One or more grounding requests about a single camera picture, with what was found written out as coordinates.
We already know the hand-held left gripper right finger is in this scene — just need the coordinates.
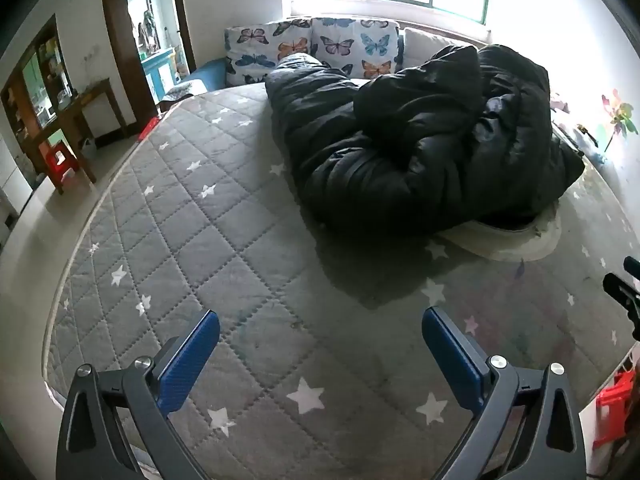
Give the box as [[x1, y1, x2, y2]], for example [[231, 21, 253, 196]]
[[421, 306, 586, 480]]

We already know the beige cloth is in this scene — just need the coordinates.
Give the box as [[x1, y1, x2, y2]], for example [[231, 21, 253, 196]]
[[435, 200, 563, 262]]

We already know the black down jacket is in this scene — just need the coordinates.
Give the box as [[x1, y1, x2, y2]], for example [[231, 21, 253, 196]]
[[265, 44, 586, 235]]

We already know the butterfly print pillow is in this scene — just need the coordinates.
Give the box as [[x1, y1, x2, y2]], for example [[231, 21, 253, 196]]
[[224, 17, 313, 88], [310, 16, 403, 80]]

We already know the white pillow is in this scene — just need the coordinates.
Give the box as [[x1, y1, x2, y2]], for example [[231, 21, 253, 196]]
[[402, 26, 488, 71]]

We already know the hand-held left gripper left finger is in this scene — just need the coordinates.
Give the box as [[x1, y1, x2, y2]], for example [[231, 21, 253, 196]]
[[56, 309, 221, 480]]

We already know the red plastic stool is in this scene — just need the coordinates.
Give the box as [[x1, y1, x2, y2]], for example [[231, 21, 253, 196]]
[[39, 141, 77, 183], [592, 370, 638, 448]]

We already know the wooden glass cabinet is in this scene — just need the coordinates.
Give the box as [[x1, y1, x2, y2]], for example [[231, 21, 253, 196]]
[[0, 14, 76, 161]]

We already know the brown door frame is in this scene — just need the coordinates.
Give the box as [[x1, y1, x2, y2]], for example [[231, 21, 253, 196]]
[[100, 0, 197, 136]]

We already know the blue cabinet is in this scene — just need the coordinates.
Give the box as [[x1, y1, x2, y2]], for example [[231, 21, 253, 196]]
[[140, 47, 178, 103]]

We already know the dark patterned cloth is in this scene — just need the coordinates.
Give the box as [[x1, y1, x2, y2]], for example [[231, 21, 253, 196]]
[[165, 82, 208, 102]]

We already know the wooden table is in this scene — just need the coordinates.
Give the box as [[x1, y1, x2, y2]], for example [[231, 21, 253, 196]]
[[37, 78, 126, 196]]

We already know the blue headboard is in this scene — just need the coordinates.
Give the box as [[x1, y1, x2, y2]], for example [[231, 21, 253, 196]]
[[182, 57, 228, 93]]

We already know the colourful pinwheel wall decoration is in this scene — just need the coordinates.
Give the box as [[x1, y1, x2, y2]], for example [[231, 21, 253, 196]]
[[600, 89, 640, 153]]

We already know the white cabinet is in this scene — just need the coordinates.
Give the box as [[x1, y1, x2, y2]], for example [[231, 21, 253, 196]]
[[0, 135, 33, 221]]

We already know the grey star quilted mattress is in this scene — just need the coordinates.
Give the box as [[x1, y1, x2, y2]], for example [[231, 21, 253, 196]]
[[42, 77, 640, 480]]

